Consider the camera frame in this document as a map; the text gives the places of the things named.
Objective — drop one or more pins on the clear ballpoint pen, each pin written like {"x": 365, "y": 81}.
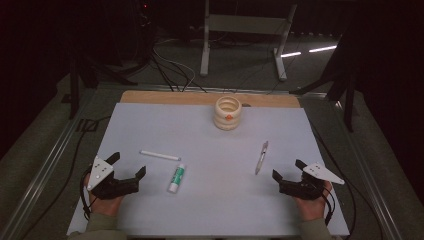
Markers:
{"x": 261, "y": 158}

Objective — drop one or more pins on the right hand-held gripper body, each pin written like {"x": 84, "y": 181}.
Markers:
{"x": 308, "y": 190}

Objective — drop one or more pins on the dark equipment with red light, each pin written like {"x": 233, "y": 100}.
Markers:
{"x": 145, "y": 20}

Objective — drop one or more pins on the white table mat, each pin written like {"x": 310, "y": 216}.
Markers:
{"x": 200, "y": 206}

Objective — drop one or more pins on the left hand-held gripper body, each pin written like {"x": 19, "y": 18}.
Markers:
{"x": 103, "y": 173}

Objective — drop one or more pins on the black tripod stand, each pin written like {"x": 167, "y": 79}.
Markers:
{"x": 74, "y": 93}
{"x": 349, "y": 106}

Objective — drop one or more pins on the cream ringed pen holder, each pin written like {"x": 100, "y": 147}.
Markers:
{"x": 227, "y": 124}

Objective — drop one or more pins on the person's left hand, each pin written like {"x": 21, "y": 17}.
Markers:
{"x": 106, "y": 206}

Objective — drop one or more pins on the person's right hand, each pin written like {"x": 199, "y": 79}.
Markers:
{"x": 313, "y": 210}

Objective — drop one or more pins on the grey metal stand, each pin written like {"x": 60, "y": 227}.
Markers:
{"x": 245, "y": 25}

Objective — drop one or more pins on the green and white glue stick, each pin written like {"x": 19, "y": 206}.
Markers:
{"x": 177, "y": 176}

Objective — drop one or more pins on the metal floor rail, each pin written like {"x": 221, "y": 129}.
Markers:
{"x": 373, "y": 186}
{"x": 43, "y": 166}

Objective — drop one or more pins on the white pen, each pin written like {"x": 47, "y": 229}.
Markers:
{"x": 160, "y": 155}

